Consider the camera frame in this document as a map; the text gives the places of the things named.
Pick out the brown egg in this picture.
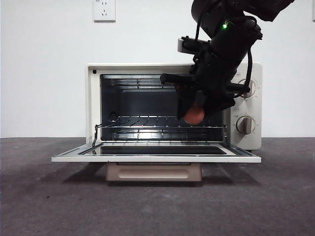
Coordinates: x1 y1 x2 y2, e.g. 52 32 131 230
184 102 206 124

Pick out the glass oven door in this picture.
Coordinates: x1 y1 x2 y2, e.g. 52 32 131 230
51 142 262 182

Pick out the small cream oven knob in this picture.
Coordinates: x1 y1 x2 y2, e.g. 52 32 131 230
235 115 257 135

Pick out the large cream oven knob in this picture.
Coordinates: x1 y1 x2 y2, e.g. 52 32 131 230
239 78 257 99

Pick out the cream toaster oven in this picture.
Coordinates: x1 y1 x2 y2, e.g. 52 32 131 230
86 62 263 151

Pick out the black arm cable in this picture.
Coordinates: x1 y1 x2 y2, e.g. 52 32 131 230
242 46 254 99
195 9 205 41

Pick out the metal heater guard wire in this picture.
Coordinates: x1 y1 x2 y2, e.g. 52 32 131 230
110 78 177 90
111 132 213 142

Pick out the white wall socket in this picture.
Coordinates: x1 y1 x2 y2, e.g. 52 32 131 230
93 0 117 23

